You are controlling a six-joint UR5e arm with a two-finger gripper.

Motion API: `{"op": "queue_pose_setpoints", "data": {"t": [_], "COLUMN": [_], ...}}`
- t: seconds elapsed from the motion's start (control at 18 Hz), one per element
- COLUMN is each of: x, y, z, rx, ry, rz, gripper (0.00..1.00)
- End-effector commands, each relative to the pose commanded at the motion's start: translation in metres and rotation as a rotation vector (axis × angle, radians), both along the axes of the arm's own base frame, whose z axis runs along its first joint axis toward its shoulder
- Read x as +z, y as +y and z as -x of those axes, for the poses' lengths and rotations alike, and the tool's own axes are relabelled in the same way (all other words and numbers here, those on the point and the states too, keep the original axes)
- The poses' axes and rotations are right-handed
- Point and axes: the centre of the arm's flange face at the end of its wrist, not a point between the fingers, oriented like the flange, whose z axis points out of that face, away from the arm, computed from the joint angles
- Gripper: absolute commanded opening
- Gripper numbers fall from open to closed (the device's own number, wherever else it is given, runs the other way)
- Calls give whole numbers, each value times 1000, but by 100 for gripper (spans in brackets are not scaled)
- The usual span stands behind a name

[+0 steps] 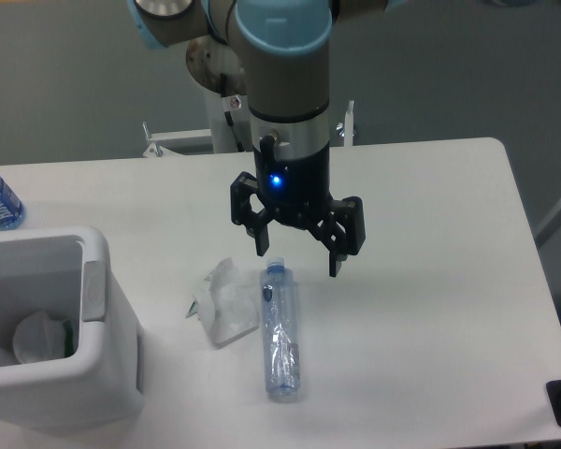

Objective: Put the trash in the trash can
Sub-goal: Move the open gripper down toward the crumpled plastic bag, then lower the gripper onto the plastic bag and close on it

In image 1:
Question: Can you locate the white plastic wrapper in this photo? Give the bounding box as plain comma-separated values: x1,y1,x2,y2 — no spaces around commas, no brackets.
185,257,260,349

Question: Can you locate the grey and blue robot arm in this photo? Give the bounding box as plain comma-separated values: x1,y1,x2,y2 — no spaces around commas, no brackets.
128,1,390,276

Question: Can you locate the white trash can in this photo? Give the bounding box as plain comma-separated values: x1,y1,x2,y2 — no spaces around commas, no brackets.
0,226,144,429

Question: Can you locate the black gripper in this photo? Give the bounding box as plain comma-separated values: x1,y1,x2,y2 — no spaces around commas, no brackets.
230,139,366,277

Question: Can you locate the clear plastic bottle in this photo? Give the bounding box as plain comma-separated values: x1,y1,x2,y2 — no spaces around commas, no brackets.
259,256,301,401

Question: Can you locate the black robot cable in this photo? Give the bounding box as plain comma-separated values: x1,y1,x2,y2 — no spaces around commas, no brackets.
219,72,245,153

